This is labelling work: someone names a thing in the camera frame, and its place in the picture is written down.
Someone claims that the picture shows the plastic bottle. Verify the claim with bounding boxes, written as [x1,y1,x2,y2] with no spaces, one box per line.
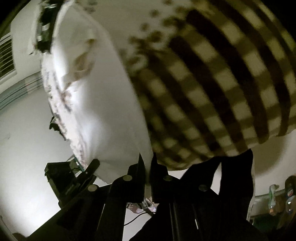
[268,184,279,216]

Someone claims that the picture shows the grey-green curtain left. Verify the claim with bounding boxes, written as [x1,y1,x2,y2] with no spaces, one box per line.
[0,72,43,113]

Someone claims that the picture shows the black garment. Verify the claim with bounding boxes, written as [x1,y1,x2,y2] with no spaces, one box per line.
[181,149,254,240]

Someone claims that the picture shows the white cloth garment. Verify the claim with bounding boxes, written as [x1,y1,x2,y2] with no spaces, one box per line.
[29,1,153,183]

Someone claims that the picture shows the floral bed sheet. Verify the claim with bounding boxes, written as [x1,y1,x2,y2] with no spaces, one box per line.
[80,1,295,170]

